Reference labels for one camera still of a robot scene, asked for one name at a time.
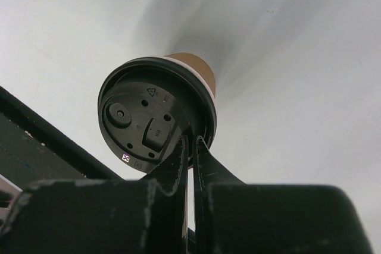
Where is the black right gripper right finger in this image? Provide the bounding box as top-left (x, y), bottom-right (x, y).
top-left (192, 137), bottom-right (372, 253)

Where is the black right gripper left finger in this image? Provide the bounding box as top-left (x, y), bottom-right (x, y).
top-left (1, 137), bottom-right (189, 253)

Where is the black plastic cup lid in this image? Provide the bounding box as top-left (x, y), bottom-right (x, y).
top-left (98, 57), bottom-right (217, 173)

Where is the single brown paper cup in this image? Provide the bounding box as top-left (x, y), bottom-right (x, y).
top-left (160, 52), bottom-right (216, 101)

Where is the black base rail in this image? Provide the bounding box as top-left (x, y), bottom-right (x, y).
top-left (1, 88), bottom-right (122, 208)

